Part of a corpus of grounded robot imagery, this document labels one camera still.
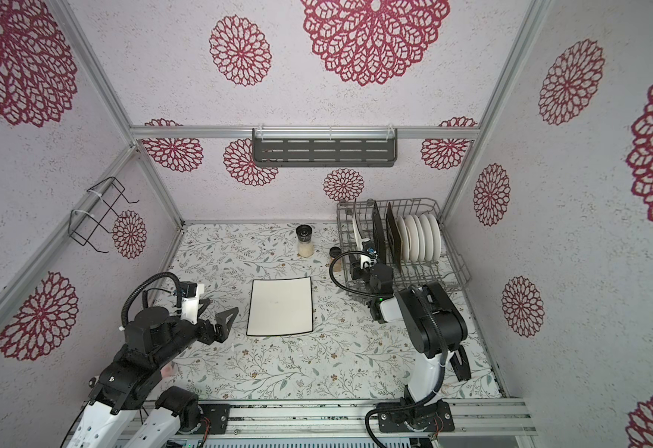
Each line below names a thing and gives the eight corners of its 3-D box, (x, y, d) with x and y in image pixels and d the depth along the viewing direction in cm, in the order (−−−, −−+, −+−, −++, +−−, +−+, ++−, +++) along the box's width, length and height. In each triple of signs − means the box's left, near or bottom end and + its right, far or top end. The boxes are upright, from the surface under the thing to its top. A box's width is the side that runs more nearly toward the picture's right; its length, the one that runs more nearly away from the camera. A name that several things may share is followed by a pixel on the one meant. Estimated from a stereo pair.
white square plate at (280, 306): (243, 335, 91) (242, 332, 89) (254, 281, 105) (253, 277, 103) (312, 335, 91) (312, 332, 89) (314, 281, 105) (314, 277, 103)
